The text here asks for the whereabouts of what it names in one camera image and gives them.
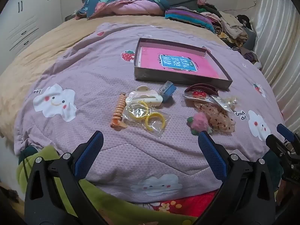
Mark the bagged pearl earrings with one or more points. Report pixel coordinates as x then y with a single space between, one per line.
226 103

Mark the striped folded cloth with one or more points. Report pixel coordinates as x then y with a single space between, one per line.
187 17

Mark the white hair claw clip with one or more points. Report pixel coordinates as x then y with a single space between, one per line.
150 98

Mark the white bag of clothes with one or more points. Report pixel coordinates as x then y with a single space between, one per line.
250 56

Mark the purple printed blanket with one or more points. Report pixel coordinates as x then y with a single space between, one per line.
93 75

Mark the dark red hair clip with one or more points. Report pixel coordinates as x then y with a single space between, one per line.
201 87

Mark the cream curtain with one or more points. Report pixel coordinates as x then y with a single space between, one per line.
279 39

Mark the tan bed sheet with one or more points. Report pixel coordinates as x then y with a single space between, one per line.
46 44

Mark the beige dotted hair bow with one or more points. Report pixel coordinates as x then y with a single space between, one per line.
218 119

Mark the teal strawberry quilt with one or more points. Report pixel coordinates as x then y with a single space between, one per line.
98 2

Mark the white wardrobe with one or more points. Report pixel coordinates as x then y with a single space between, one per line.
30 16

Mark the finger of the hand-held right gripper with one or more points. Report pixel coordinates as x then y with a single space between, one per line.
277 145
284 130

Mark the green blanket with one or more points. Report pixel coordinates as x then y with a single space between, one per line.
112 204

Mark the dark teal cloth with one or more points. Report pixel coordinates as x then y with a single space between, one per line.
28 153

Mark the red floral cloth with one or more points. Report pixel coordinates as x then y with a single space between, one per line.
187 204

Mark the shallow cardboard box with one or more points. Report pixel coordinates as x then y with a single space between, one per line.
180 79

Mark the cherry earrings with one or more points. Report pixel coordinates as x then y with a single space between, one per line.
198 95

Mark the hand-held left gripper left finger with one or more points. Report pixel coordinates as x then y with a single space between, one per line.
90 154

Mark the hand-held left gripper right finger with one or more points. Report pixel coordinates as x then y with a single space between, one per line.
212 154

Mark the pile of clothes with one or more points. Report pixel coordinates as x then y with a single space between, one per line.
234 25

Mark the bagged yellow hoop earrings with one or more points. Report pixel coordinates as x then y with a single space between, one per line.
154 119

